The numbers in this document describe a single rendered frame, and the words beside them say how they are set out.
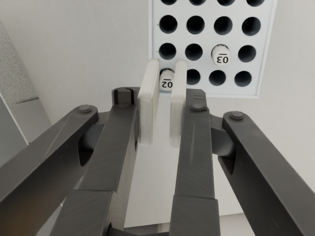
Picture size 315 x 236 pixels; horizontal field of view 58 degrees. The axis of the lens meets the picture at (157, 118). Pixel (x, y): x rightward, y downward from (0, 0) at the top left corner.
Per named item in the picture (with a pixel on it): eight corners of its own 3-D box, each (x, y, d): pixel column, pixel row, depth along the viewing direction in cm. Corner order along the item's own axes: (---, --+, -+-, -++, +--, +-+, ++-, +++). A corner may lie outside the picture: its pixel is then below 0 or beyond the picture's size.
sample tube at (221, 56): (208, 35, 23) (213, 49, 19) (224, 35, 23) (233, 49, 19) (207, 50, 24) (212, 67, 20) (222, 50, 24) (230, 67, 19)
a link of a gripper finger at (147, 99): (151, 147, 15) (138, 147, 16) (159, 96, 22) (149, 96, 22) (152, 97, 14) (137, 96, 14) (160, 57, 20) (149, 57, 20)
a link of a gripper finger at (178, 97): (170, 98, 14) (185, 99, 14) (176, 58, 20) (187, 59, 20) (168, 148, 15) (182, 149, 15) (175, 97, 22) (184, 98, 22)
